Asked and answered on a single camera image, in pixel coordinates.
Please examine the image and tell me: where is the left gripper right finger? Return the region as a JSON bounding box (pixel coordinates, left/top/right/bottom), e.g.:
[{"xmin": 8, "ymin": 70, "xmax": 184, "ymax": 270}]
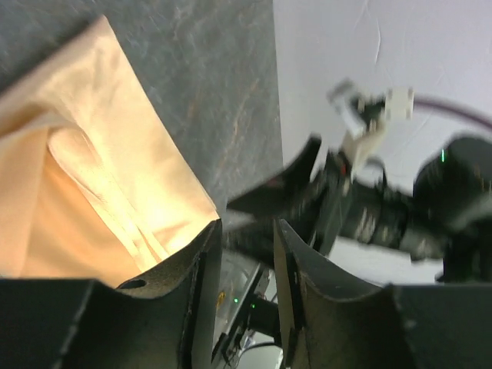
[{"xmin": 274, "ymin": 220, "xmax": 491, "ymax": 368}]

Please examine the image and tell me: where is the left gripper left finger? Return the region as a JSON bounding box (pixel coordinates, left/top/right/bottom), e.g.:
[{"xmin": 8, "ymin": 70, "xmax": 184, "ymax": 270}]
[{"xmin": 1, "ymin": 221, "xmax": 222, "ymax": 368}]

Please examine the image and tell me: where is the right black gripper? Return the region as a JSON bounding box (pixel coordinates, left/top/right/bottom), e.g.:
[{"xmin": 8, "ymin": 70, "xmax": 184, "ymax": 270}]
[{"xmin": 224, "ymin": 135, "xmax": 383, "ymax": 265}]

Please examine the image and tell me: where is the peach satin napkin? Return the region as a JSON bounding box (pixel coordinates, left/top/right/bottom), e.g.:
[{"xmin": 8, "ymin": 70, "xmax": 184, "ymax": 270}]
[{"xmin": 1, "ymin": 17, "xmax": 218, "ymax": 287}]

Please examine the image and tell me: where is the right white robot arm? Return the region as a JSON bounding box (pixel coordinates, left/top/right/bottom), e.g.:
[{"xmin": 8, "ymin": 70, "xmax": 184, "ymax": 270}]
[{"xmin": 227, "ymin": 136, "xmax": 491, "ymax": 283}]

